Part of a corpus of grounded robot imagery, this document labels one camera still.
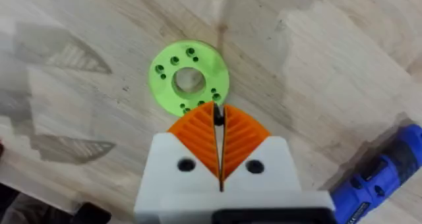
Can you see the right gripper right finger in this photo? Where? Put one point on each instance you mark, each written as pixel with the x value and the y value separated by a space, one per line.
pixel 260 171

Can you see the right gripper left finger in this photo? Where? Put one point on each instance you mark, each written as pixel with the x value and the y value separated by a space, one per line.
pixel 171 171

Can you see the blue electric screwdriver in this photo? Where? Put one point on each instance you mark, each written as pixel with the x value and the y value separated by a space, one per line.
pixel 372 184

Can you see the green disc with holes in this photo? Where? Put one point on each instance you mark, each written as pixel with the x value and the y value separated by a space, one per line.
pixel 165 85

